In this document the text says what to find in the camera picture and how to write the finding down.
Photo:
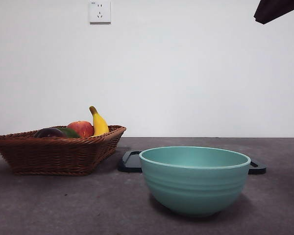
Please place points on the yellow banana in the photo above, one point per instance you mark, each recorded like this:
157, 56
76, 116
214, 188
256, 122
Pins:
100, 126

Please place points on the black rectangular tray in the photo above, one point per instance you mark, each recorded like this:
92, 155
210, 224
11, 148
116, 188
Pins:
129, 162

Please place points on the red apple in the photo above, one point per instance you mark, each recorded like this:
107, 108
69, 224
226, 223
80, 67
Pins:
81, 128

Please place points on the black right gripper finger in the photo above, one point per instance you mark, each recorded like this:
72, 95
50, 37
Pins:
272, 11

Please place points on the brown wicker basket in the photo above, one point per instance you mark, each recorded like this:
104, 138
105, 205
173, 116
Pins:
54, 156

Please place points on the green avocado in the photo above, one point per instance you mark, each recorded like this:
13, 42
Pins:
73, 133

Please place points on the teal ribbed bowl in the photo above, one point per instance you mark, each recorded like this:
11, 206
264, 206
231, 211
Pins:
196, 188

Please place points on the white wall socket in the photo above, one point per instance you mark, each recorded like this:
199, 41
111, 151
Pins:
100, 12

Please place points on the dark purple plum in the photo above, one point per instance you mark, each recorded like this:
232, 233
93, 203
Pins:
49, 133

